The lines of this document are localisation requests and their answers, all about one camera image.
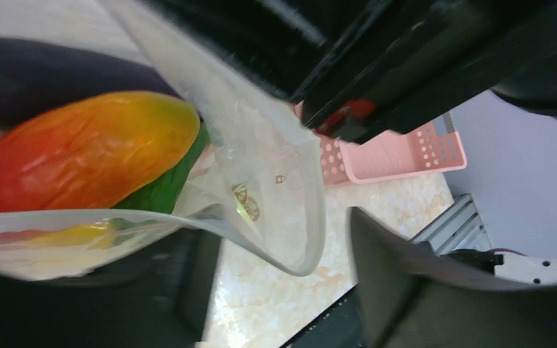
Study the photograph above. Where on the clear zip top bag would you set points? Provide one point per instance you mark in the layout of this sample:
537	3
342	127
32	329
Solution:
257	150

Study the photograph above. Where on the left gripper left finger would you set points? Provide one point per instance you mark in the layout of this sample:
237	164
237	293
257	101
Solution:
156	297

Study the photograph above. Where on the yellow lemon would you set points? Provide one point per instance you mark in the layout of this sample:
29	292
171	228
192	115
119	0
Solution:
98	235

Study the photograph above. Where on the red pepper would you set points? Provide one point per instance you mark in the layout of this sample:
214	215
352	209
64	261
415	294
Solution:
94	153

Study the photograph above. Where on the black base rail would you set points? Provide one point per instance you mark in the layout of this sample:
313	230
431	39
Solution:
339	325

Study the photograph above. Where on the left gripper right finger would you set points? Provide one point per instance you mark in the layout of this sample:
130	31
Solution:
410	297

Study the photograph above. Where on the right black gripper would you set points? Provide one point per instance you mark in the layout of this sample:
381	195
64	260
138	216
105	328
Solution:
360	68

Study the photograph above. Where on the purple eggplant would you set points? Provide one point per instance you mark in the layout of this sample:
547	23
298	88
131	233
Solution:
36	77

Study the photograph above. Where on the pink plastic basket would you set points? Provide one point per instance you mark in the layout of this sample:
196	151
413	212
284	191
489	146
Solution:
391	156

